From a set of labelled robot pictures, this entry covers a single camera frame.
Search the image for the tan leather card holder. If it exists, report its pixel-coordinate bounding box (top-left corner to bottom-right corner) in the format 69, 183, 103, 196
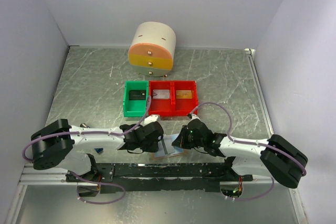
151, 134, 185, 159

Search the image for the silver crest card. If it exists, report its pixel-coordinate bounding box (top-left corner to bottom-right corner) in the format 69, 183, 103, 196
152, 90, 170, 100

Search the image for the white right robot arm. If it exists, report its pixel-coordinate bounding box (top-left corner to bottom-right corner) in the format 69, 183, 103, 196
172, 119, 308, 188

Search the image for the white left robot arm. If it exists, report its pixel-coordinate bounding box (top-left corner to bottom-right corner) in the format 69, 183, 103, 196
22, 119, 164, 182

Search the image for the card with magnetic stripe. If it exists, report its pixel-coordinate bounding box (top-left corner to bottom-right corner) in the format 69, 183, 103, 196
162, 138, 175, 155

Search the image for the black credit card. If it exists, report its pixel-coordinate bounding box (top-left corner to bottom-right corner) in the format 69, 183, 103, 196
129, 90, 146, 100

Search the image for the gold credit card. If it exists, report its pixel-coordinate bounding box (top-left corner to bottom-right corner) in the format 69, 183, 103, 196
176, 90, 194, 99

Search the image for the green plastic bin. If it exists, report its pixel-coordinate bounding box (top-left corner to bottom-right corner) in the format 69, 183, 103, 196
123, 81, 149, 117

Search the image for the right red plastic bin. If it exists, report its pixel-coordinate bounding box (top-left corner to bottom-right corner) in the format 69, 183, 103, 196
173, 80, 198, 116

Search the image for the red plastic bin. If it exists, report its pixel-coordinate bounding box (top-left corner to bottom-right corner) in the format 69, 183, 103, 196
149, 81, 173, 116
173, 80, 198, 116

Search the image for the middle red plastic bin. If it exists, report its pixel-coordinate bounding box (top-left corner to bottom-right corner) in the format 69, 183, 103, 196
149, 81, 173, 116

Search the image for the blue black lighter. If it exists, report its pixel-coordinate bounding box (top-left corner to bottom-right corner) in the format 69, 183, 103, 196
80, 123, 103, 154

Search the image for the round cream drawer cabinet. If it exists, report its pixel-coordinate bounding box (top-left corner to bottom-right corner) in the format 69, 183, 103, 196
128, 22, 176, 77

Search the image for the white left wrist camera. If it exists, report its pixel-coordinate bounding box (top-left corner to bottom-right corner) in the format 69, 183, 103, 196
144, 114, 161, 125

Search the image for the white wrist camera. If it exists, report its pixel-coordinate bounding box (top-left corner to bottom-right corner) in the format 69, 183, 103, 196
144, 114, 161, 125
187, 114, 200, 120

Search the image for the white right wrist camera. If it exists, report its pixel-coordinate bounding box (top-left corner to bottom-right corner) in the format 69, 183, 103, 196
187, 114, 200, 120

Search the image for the aluminium frame rail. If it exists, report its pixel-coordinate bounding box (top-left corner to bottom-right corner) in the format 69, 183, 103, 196
19, 163, 297, 186

